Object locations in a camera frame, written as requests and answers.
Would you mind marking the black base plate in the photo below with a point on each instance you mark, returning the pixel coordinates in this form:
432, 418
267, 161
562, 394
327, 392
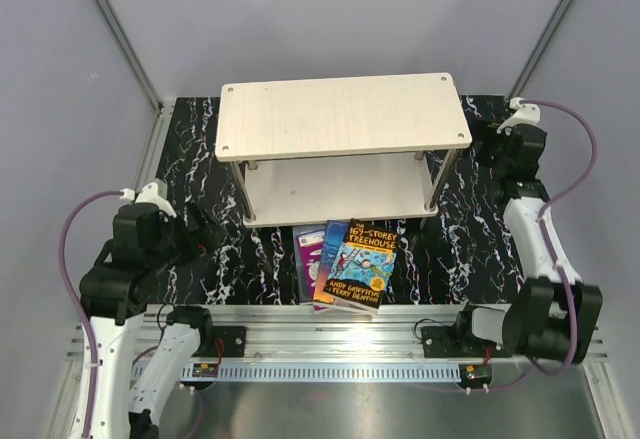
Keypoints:
230, 341
448, 343

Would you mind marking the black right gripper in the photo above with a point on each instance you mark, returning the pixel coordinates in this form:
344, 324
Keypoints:
484, 132

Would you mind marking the purple puzzle book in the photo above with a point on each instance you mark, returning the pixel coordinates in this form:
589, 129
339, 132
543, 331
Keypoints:
311, 259

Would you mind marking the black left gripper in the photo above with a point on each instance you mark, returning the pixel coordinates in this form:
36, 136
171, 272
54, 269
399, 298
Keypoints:
207, 230

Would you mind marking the black marble pattern mat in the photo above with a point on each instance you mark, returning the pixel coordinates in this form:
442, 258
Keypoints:
465, 254

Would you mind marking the two-tier light wooden shelf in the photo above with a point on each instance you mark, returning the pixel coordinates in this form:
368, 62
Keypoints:
370, 147

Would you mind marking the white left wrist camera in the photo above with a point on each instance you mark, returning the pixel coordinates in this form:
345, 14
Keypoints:
155, 193

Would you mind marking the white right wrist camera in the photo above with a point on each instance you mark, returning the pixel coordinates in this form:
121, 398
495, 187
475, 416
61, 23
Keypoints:
521, 114

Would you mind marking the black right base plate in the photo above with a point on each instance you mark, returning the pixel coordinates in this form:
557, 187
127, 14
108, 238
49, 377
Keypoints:
448, 343

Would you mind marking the slotted white cable duct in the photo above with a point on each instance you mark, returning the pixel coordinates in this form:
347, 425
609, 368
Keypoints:
323, 372

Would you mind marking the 169-Storey Treehouse book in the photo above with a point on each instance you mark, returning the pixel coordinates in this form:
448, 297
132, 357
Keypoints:
362, 267

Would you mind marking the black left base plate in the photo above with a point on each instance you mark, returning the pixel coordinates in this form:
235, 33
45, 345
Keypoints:
230, 341

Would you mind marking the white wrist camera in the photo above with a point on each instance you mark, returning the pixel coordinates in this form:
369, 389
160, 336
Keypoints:
521, 114
155, 193

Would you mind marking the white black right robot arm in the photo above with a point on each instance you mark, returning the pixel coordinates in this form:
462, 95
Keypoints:
555, 313

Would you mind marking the Jane Eyre book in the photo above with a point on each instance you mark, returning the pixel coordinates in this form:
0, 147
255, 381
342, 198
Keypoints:
333, 238

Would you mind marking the dark blue book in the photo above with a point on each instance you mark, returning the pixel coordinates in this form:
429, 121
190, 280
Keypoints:
299, 249

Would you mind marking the aluminium mounting rail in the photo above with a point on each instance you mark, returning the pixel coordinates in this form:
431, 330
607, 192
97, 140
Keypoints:
297, 333

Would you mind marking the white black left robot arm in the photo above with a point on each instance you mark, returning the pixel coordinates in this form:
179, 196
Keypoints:
145, 242

